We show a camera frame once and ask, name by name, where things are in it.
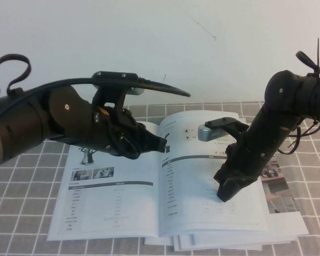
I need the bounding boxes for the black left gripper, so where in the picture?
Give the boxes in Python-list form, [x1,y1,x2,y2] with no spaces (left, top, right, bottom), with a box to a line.
[92,105,169,161]

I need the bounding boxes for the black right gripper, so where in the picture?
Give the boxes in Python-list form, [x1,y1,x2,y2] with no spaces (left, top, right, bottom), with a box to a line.
[214,142,271,203]

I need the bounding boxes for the white product catalogue book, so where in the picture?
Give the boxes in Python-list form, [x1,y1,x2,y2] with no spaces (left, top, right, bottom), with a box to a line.
[46,110,277,242]

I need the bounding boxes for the booklet with colour photo cover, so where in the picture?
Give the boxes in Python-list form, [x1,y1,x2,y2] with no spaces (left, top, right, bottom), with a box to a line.
[258,154,301,215]

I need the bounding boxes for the stack of white paper sheets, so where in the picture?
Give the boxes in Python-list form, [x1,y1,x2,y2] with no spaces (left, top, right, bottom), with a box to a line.
[143,234,299,253]

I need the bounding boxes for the white booklet with small print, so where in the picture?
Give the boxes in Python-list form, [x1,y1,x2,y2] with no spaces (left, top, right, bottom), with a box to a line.
[190,212,309,242]

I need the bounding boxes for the grey white-checked tablecloth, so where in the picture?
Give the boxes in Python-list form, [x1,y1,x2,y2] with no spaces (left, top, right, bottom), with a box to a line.
[0,99,320,256]

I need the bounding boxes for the black zip tie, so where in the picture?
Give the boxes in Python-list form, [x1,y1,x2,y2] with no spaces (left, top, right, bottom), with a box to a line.
[315,37,320,81]

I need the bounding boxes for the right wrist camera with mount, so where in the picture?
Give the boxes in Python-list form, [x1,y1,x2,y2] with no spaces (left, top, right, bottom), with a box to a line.
[197,116,249,146]

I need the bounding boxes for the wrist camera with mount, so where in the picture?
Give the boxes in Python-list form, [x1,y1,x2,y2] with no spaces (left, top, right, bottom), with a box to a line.
[197,116,249,146]
[91,70,145,107]

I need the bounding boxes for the black left camera cable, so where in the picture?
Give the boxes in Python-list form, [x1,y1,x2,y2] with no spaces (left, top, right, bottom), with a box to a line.
[0,76,192,126]

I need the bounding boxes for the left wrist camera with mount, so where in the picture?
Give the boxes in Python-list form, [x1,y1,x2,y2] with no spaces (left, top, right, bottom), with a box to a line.
[91,70,145,107]

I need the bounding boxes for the thin black right arm wire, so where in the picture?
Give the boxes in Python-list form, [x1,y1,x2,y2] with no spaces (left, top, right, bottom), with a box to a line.
[277,125,304,156]

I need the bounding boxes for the black strap loop right arm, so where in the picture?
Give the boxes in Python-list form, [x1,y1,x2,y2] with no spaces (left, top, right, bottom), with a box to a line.
[295,50,320,78]

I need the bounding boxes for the black strap loop arm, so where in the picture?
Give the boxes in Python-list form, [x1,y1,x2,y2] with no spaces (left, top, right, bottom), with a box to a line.
[295,50,320,78]
[0,53,32,100]

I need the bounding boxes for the black strap loop left arm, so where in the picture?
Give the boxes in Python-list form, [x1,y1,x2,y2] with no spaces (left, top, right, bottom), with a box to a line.
[0,53,32,100]

